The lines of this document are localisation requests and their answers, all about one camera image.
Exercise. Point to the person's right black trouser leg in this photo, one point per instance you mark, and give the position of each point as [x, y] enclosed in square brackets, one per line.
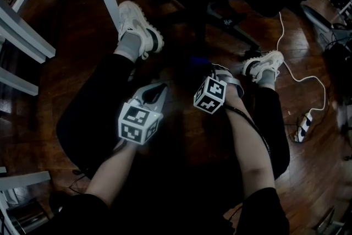
[275, 129]

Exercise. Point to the person's black shirt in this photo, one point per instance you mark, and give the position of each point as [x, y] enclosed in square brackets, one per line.
[170, 201]

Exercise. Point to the person's left white sneaker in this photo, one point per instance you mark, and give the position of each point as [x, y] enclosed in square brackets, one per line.
[137, 24]

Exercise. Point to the white power strip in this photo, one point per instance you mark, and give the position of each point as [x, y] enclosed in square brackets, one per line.
[303, 126]

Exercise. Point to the person's right white sneaker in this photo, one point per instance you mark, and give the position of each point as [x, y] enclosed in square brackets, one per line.
[265, 62]

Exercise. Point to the black office chair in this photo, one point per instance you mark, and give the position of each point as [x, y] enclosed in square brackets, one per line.
[228, 22]

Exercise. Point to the person's left forearm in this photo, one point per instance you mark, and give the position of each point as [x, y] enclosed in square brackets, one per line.
[112, 173]

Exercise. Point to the black equipment box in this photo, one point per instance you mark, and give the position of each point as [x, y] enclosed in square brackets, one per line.
[339, 71]

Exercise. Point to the person's grey sock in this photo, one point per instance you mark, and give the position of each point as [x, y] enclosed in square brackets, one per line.
[129, 45]
[268, 78]

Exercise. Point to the white wooden frame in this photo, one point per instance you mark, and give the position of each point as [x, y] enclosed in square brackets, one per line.
[24, 180]

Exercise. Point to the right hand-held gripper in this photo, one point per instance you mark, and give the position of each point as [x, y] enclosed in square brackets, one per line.
[210, 95]

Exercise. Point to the blue cloth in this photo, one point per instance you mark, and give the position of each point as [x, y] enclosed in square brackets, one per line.
[198, 60]

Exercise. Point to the person's right forearm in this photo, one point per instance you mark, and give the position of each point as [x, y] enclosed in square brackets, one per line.
[247, 146]

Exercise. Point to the person's left black trouser leg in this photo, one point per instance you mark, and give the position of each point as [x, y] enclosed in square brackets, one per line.
[90, 112]

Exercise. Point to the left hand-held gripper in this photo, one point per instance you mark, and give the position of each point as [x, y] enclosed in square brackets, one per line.
[138, 123]

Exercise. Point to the person's white sneaker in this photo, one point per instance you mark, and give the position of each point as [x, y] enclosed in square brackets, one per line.
[137, 24]
[265, 62]

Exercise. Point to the person's right grey sock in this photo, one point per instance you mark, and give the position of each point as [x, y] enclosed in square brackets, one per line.
[268, 78]

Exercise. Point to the person's black trouser leg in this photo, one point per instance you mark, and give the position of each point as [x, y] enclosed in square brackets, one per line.
[275, 129]
[90, 112]

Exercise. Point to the person's left grey sock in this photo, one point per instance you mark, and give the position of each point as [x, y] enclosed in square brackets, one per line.
[129, 45]

